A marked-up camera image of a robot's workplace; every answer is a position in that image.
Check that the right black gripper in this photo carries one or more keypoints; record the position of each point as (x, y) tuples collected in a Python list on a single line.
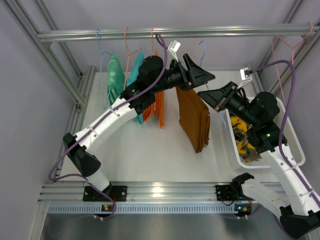
[(225, 96)]

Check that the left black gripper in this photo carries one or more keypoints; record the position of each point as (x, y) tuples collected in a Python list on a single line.
[(186, 73)]

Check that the brown trousers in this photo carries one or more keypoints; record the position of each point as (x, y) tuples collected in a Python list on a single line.
[(194, 118)]

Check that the blue hanger with brown trousers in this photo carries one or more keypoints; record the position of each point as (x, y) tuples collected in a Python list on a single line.
[(222, 124)]

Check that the camouflage yellow trousers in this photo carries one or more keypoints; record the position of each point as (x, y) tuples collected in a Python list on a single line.
[(246, 151)]

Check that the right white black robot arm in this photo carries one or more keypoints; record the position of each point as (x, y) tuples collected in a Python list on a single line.
[(299, 213)]

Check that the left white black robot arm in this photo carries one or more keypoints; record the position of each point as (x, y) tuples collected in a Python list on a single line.
[(152, 78)]

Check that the orange trousers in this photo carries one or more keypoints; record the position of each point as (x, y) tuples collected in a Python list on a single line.
[(156, 108)]

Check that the pink hanger with orange trousers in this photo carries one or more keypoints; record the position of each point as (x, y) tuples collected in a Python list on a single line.
[(154, 50)]

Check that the teal trousers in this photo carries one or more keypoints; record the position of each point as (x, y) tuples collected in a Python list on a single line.
[(133, 77)]

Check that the green patterned trousers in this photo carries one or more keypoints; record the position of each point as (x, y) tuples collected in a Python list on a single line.
[(116, 79)]

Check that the pink hanger with teal trousers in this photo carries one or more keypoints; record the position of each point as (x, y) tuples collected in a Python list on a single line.
[(129, 54)]

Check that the blue hanger far left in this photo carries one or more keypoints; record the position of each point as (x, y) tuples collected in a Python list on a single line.
[(104, 87)]

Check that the white plastic bin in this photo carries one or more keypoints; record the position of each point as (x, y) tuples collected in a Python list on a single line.
[(237, 163)]

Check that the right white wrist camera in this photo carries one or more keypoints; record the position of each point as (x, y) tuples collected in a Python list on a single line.
[(245, 75)]

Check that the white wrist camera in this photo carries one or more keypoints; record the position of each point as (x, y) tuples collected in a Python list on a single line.
[(245, 75), (173, 49)]

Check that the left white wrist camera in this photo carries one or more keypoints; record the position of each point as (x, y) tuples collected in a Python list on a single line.
[(173, 49)]

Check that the aluminium frame right posts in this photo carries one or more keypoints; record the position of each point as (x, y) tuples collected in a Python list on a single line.
[(272, 12)]

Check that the aluminium frame posts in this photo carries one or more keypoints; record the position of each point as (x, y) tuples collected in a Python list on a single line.
[(272, 12), (39, 101)]

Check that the aluminium hanging rail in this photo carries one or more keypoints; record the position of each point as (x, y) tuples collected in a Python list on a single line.
[(284, 29)]

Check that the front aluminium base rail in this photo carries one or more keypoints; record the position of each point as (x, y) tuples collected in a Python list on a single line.
[(136, 192)]

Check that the slotted grey cable duct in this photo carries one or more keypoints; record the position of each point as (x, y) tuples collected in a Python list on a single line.
[(143, 208)]

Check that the aluminium frame left posts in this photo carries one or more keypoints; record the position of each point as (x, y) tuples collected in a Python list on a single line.
[(39, 101)]

